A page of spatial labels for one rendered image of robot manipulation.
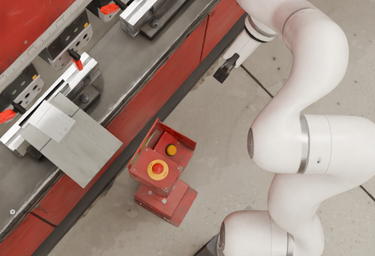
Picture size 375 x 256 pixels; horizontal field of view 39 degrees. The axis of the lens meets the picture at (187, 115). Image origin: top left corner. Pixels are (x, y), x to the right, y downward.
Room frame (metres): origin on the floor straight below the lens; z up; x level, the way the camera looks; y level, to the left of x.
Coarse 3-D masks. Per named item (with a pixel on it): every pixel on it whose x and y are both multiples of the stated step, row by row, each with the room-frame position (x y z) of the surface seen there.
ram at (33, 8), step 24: (0, 0) 0.48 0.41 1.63; (24, 0) 0.52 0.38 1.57; (48, 0) 0.57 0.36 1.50; (72, 0) 0.62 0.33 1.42; (0, 24) 0.46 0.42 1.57; (24, 24) 0.50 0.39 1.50; (48, 24) 0.55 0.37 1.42; (0, 48) 0.44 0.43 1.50; (24, 48) 0.48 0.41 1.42; (0, 72) 0.41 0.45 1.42
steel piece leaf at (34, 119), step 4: (44, 100) 0.49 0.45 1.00; (44, 104) 0.47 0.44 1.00; (48, 104) 0.48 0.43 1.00; (40, 108) 0.46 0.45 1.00; (44, 108) 0.46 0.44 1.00; (48, 108) 0.46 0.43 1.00; (36, 112) 0.44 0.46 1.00; (40, 112) 0.45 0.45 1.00; (44, 112) 0.45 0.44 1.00; (32, 116) 0.43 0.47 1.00; (36, 116) 0.43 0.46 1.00; (40, 116) 0.43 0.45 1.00; (28, 120) 0.41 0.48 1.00; (32, 120) 0.42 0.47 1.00; (36, 120) 0.42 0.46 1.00; (32, 124) 0.40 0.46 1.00
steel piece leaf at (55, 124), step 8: (48, 112) 0.45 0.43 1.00; (56, 112) 0.46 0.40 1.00; (40, 120) 0.42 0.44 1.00; (48, 120) 0.42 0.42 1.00; (56, 120) 0.43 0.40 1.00; (64, 120) 0.43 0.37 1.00; (72, 120) 0.44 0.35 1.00; (40, 128) 0.40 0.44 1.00; (48, 128) 0.40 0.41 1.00; (56, 128) 0.40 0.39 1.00; (64, 128) 0.41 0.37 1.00; (72, 128) 0.41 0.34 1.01; (56, 136) 0.38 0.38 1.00; (64, 136) 0.38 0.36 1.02
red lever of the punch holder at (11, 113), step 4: (12, 104) 0.38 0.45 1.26; (16, 104) 0.38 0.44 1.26; (16, 108) 0.37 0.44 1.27; (20, 108) 0.37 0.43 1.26; (24, 108) 0.38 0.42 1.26; (4, 112) 0.35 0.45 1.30; (8, 112) 0.35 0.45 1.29; (12, 112) 0.35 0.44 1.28; (16, 112) 0.36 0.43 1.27; (20, 112) 0.36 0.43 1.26; (24, 112) 0.37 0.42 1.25; (0, 116) 0.33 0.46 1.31; (4, 116) 0.34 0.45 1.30; (8, 116) 0.34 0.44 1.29; (12, 116) 0.34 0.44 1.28; (0, 120) 0.32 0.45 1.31; (4, 120) 0.33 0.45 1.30
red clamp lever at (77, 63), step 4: (72, 52) 0.56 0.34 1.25; (72, 56) 0.55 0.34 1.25; (76, 56) 0.55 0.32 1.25; (80, 56) 0.55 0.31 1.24; (76, 60) 0.54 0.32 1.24; (80, 60) 0.56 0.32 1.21; (76, 64) 0.54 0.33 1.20; (80, 64) 0.55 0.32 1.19; (76, 68) 0.55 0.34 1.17; (80, 68) 0.55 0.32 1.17
